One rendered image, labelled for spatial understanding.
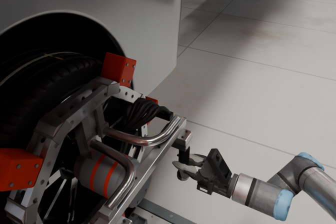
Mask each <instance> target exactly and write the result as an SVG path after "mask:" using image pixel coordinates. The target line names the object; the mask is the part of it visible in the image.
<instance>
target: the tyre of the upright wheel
mask: <svg viewBox="0 0 336 224"><path fill-rule="evenodd" d="M58 52H69V53H58ZM71 52H72V51H69V50H66V49H62V48H59V47H54V46H46V45H45V46H44V45H39V46H30V47H25V48H22V49H17V50H15V51H12V52H9V53H7V54H5V55H3V56H1V57H0V82H1V81H2V80H3V79H5V78H6V77H7V76H8V75H10V74H11V73H12V72H13V71H15V70H16V69H18V68H19V67H21V66H23V65H24V64H26V63H28V62H30V61H32V60H34V59H36V58H39V57H42V56H45V55H48V54H52V53H58V54H52V55H48V56H46V57H43V58H40V59H38V60H36V61H34V62H32V63H30V64H28V65H27V66H25V67H23V68H22V69H20V70H19V71H17V72H16V73H15V74H14V75H13V76H11V77H10V78H8V79H7V80H6V81H5V82H4V83H3V84H2V85H1V86H0V148H15V149H24V147H25V145H26V143H27V141H28V140H29V138H30V136H31V135H32V133H33V130H34V128H35V127H36V126H37V123H38V121H39V119H41V118H42V117H43V116H44V115H45V114H46V112H47V113H48V112H49V111H50V110H51V109H52V108H53V107H54V106H55V105H56V104H57V103H58V102H59V101H61V100H62V99H63V98H64V97H66V96H67V95H69V94H70V93H72V92H74V91H75V90H77V89H80V88H82V87H84V86H85V85H86V84H88V83H89V82H90V81H91V80H92V79H94V78H96V77H97V76H100V75H101V71H102V67H103V63H104V61H103V60H100V59H96V58H93V57H89V56H86V55H83V54H79V53H74V52H72V53H71ZM10 193H11V190H8V191H0V224H13V223H12V222H11V220H10V218H8V217H7V213H6V212H5V206H6V204H7V197H9V196H10ZM102 198H103V196H102V195H100V196H99V198H98V199H97V200H96V202H95V203H94V204H93V205H92V207H91V208H90V209H89V210H88V211H87V212H86V213H85V214H84V215H83V216H82V217H81V218H80V219H78V220H77V221H76V222H75V223H73V224H82V223H83V222H84V220H85V219H86V218H87V217H88V215H89V214H90V213H91V212H92V210H93V209H94V208H95V207H96V206H97V204H98V203H99V202H100V201H101V199H102Z"/></svg>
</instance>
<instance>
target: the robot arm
mask: <svg viewBox="0 0 336 224"><path fill-rule="evenodd" d="M172 164H173V165H174V166H175V167H176V168H177V169H178V170H179V172H180V175H181V177H182V178H183V179H187V178H188V177H191V178H192V179H193V180H195V181H197V187H196V189H197V190H199V191H201V192H204V193H206V194H208V195H212V193H213V192H215V193H217V194H219V195H222V196H224V197H227V198H229V199H230V198H231V199H232V201H235V202H237V203H239V204H242V205H244V206H247V207H249V208H251V209H254V210H256V211H259V212H261V213H263V214H266V215H268V216H270V217H273V218H275V219H276V220H280V221H285V220H286V219H287V216H288V212H289V209H290V206H291V203H292V199H293V197H295V196H296V195H297V194H298V193H300V192H301V191H302V190H303V191H304V192H305V193H307V194H308V195H309V196H310V197H311V198H312V199H313V200H314V201H315V202H316V203H317V204H318V205H319V206H320V207H321V208H322V209H323V210H324V211H326V212H327V213H328V214H329V215H330V216H331V217H332V218H333V219H334V220H335V221H336V181H335V180H334V179H333V178H331V177H330V176H329V175H327V174H326V173H325V172H324V171H325V169H324V167H323V166H322V164H321V163H320V162H319V161H318V160H316V159H315V158H314V157H312V156H311V155H310V154H308V153H306V152H300V153H299V154H298V155H296V156H295V157H294V158H293V159H292V160H291V161H290V162H289V163H288V164H286V165H285V166H284V167H283V168H282V169H281V170H280V171H278V172H277V173H276V174H275V175H274V176H272V177H271V178H270V179H269V180H268V181H267V182H265V181H262V180H260V179H256V178H254V177H252V176H249V175H246V174H244V173H240V174H239V175H238V174H236V173H234V174H233V176H232V172H231V170H230V169H229V167H228V165H227V164H226V162H225V160H224V159H223V157H222V155H221V153H220V152H219V150H218V149H217V148H212V149H211V150H210V152H209V154H208V155H207V156H205V155H201V154H195V153H194V154H192V153H190V154H189V165H186V164H183V163H180V162H179V161H173V162H172ZM195 166H197V167H199V168H200V169H198V171H197V169H196V167H195ZM231 176H232V177H231ZM200 188H202V189H205V190H207V192H206V191H203V190H201V189H200Z"/></svg>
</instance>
